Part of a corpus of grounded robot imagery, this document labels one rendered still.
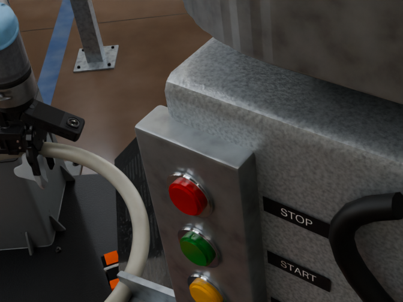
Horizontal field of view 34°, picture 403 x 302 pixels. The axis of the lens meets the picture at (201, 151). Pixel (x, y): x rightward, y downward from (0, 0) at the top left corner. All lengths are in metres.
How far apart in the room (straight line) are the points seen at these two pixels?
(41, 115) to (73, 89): 1.89
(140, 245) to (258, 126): 0.77
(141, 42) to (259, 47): 3.04
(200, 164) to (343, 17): 0.14
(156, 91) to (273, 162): 2.64
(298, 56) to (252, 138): 0.07
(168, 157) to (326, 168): 0.10
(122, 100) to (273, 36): 2.68
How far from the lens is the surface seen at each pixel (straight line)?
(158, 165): 0.42
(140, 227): 1.15
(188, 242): 0.45
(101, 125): 2.88
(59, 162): 2.58
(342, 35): 0.30
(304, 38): 0.31
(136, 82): 3.09
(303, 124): 0.35
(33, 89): 1.23
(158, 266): 1.36
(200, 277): 0.48
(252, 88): 0.38
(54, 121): 1.25
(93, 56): 3.26
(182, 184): 0.41
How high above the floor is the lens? 1.75
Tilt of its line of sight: 41 degrees down
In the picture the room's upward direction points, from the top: 9 degrees counter-clockwise
